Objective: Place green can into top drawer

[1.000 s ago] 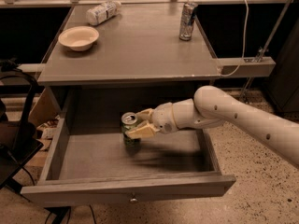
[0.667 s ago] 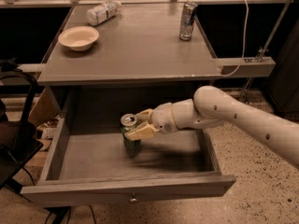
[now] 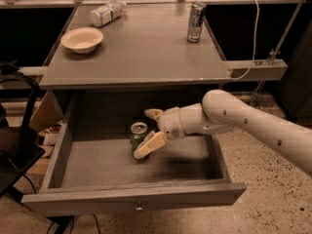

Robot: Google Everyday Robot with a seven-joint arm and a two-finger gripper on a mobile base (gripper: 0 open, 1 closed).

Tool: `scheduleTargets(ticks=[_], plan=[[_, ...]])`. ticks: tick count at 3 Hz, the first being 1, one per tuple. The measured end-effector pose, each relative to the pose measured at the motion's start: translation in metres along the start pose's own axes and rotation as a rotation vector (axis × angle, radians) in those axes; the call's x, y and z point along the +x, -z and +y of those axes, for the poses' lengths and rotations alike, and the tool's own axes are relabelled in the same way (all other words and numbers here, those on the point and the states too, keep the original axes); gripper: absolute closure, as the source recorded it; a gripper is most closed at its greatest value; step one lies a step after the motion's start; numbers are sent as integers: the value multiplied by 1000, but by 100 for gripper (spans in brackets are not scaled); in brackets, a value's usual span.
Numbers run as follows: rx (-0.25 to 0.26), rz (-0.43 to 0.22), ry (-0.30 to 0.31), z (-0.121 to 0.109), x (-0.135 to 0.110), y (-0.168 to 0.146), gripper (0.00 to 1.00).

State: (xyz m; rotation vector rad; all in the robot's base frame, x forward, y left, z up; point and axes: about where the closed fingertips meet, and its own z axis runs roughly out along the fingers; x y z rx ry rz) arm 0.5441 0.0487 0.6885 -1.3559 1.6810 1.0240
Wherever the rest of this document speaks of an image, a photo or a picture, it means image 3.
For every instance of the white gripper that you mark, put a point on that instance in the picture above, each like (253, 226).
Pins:
(170, 122)

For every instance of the green soda can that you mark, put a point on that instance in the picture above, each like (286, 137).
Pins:
(138, 132)

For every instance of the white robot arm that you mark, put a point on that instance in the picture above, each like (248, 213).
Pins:
(220, 112)

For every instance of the open grey top drawer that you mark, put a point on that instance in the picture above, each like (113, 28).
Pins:
(93, 170)

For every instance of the grey cabinet with top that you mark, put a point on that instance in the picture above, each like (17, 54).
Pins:
(147, 47)

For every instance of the silver blue slim can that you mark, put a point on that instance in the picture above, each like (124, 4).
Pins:
(195, 22)

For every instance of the white bowl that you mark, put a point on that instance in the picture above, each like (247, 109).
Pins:
(82, 40)

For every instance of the clear plastic water bottle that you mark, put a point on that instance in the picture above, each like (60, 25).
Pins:
(106, 13)

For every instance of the black chair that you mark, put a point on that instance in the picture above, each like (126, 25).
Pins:
(18, 151)

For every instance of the grey horizontal rail beam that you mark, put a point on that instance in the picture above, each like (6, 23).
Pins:
(247, 70)

